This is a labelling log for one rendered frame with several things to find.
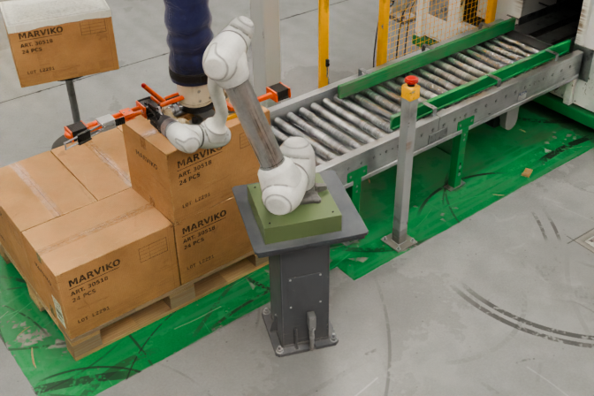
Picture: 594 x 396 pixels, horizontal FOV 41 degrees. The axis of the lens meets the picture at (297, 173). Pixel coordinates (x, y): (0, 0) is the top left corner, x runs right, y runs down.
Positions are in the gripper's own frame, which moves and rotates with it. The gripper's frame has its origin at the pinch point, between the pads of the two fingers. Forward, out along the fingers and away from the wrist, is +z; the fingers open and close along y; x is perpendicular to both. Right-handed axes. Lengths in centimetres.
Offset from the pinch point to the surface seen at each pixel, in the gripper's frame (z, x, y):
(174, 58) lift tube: -1.7, 16.3, -20.7
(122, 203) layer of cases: 10, -15, 53
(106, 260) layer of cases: -20, -39, 57
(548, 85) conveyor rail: -34, 263, 62
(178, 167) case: -21.1, 1.9, 22.5
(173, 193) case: -21.3, -2.0, 35.1
